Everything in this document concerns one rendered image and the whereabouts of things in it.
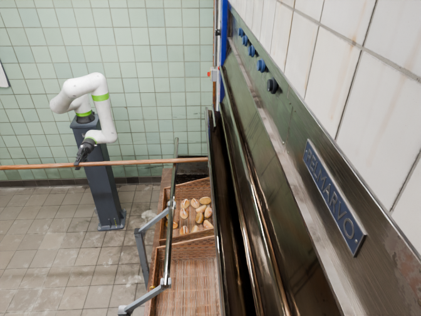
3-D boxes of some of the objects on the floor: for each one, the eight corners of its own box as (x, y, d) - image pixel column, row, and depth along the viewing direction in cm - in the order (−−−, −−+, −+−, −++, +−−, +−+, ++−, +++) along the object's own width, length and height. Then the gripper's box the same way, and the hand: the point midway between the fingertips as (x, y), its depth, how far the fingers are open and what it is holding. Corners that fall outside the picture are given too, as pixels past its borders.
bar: (185, 237, 293) (179, 136, 225) (183, 395, 189) (170, 295, 122) (154, 239, 292) (138, 137, 224) (134, 398, 188) (93, 299, 120)
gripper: (89, 137, 208) (79, 157, 188) (94, 156, 217) (84, 176, 197) (79, 138, 207) (67, 157, 188) (84, 156, 216) (73, 177, 197)
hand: (77, 164), depth 195 cm, fingers closed on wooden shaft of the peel, 3 cm apart
